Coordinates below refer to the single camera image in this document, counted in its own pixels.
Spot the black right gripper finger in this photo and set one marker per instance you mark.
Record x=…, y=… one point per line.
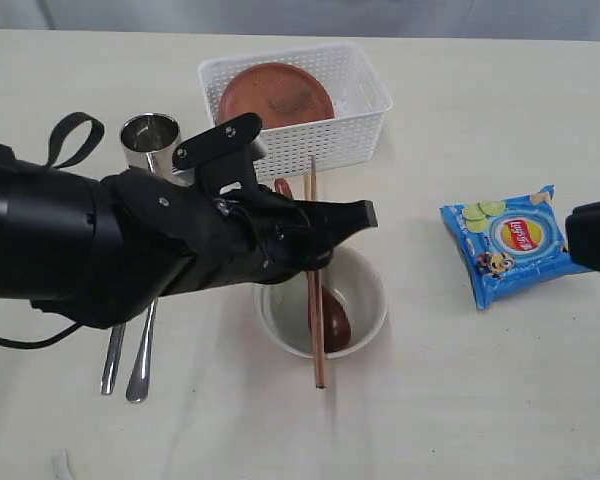
x=583, y=235

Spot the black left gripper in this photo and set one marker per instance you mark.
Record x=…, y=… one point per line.
x=177, y=240

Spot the white bowl dark inside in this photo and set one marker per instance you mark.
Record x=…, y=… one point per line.
x=282, y=309

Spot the blue chips bag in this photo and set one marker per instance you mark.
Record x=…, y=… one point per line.
x=509, y=245

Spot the brown wooden spoon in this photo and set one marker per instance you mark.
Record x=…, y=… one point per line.
x=337, y=328

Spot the wooden chopstick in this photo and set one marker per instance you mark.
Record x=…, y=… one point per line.
x=318, y=323
x=311, y=298

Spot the shiny metal cup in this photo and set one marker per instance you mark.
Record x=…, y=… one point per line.
x=149, y=141

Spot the silver metal fork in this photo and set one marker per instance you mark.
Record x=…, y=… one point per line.
x=138, y=385

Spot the silver table knife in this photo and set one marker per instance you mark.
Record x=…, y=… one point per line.
x=113, y=353

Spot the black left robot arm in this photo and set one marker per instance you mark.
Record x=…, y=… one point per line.
x=98, y=252

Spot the brown wooden plate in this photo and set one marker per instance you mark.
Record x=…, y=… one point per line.
x=280, y=94

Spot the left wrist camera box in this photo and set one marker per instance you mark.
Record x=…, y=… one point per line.
x=225, y=150

